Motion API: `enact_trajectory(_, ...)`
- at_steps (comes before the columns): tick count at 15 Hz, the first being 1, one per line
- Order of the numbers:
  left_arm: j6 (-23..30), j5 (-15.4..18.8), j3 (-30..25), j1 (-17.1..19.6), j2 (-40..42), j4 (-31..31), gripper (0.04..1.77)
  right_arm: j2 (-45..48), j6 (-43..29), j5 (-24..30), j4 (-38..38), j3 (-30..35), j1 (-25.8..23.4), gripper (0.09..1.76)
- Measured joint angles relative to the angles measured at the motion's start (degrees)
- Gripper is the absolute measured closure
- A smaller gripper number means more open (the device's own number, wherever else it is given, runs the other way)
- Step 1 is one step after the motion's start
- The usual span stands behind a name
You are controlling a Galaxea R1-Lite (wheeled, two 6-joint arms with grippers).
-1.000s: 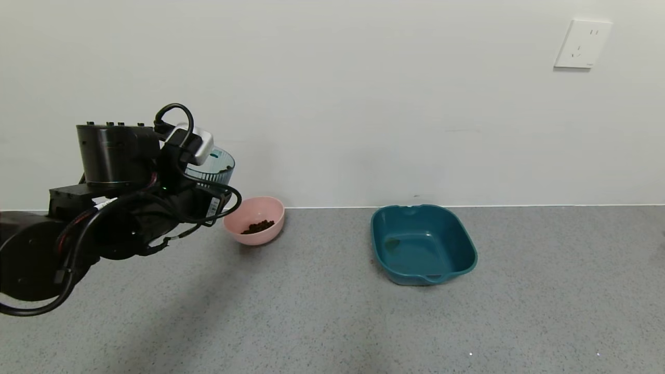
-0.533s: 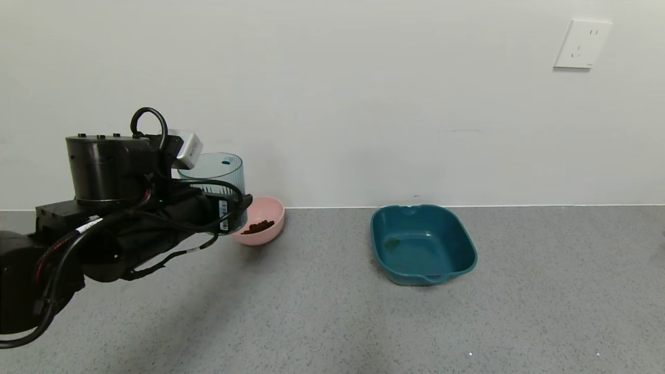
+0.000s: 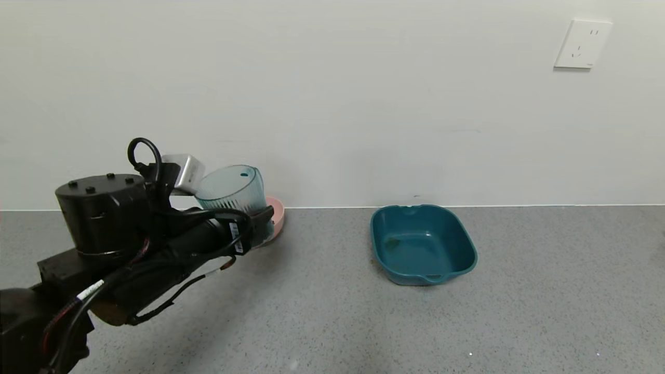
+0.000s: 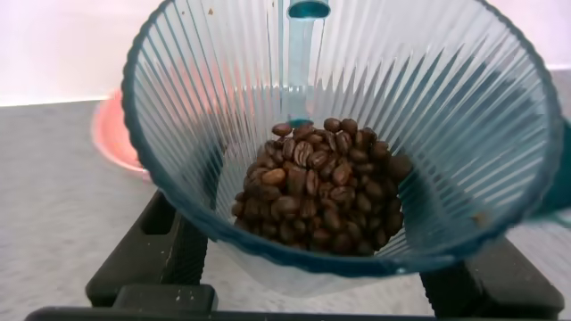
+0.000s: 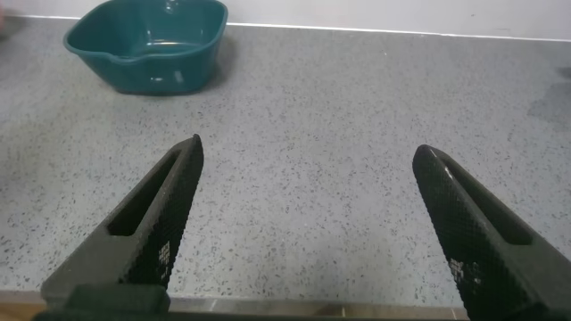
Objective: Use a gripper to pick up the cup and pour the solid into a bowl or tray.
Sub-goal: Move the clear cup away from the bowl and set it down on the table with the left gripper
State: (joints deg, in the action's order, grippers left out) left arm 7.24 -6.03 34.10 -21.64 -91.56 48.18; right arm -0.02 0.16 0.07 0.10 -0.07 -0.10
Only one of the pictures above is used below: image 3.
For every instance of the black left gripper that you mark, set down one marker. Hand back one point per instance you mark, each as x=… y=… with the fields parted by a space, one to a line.
x=238 y=236

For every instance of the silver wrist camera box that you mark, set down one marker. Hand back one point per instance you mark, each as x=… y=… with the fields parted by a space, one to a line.
x=187 y=171

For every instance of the clear blue ribbed cup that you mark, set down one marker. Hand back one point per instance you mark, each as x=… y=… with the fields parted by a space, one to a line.
x=234 y=189

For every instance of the teal plastic basin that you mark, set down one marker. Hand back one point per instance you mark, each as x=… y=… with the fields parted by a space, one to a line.
x=421 y=244

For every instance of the pink plastic bowl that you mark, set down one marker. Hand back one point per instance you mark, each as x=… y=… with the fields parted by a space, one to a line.
x=279 y=218

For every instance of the white wall socket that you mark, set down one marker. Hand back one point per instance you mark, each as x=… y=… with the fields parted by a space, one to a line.
x=582 y=44

